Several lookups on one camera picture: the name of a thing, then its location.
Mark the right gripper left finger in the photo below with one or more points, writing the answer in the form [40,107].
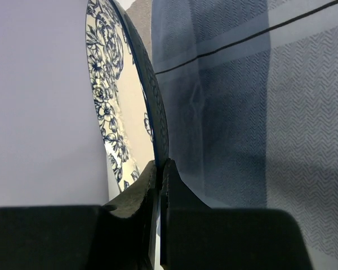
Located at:
[133,222]

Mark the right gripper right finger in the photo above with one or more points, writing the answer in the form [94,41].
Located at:
[181,211]

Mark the blue floral ceramic plate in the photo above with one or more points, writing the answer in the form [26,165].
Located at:
[127,99]

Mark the blue beige cloth placemat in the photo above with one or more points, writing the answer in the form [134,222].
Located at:
[250,90]

